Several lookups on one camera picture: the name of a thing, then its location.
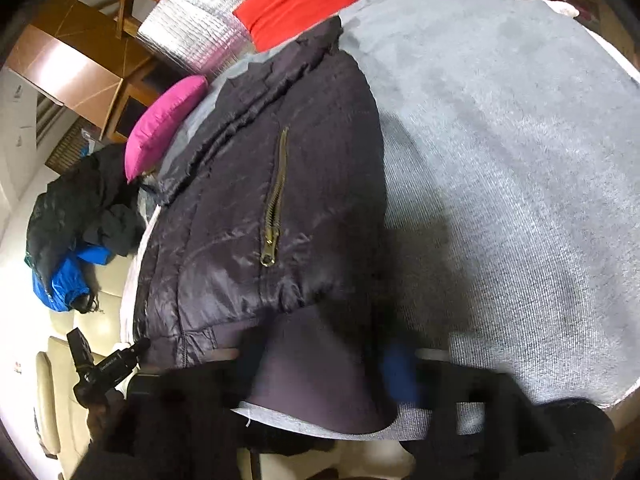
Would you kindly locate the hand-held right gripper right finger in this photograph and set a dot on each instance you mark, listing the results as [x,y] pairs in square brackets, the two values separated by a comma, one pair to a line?
[400,375]

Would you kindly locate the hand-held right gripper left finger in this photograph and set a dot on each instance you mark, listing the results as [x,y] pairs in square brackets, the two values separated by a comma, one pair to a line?
[200,385]

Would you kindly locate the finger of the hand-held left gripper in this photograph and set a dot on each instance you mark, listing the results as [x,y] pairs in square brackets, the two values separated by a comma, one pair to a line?
[139,349]

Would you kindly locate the dark purple puffer jacket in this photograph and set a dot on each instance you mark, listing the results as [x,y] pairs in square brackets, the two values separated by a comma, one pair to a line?
[300,185]

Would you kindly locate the cream leather sofa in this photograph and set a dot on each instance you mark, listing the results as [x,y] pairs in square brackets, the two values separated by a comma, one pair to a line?
[55,410]

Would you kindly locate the white bed sheet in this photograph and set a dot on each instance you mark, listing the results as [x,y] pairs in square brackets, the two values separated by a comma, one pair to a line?
[135,280]

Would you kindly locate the blue garment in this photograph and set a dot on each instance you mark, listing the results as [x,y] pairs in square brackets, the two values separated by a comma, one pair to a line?
[60,280]

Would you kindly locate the black crumpled garment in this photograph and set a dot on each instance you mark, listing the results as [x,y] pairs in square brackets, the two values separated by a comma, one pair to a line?
[115,230]

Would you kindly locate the black puffer jacket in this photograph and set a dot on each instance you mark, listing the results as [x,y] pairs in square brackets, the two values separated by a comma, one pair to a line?
[65,210]

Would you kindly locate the pink pillow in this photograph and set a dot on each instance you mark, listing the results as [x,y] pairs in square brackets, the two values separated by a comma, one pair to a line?
[160,125]

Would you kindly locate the grey fleece blanket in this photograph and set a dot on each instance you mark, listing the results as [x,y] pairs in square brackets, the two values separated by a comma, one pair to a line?
[500,160]

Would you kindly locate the brown wooden cabinet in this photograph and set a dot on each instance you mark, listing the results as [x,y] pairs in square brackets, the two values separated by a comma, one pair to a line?
[75,70]

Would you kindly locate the silver insulated mat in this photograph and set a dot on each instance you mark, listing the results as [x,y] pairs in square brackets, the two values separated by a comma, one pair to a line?
[200,25]

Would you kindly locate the red pillow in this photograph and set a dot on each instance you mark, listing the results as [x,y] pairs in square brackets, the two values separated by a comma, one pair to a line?
[290,5]

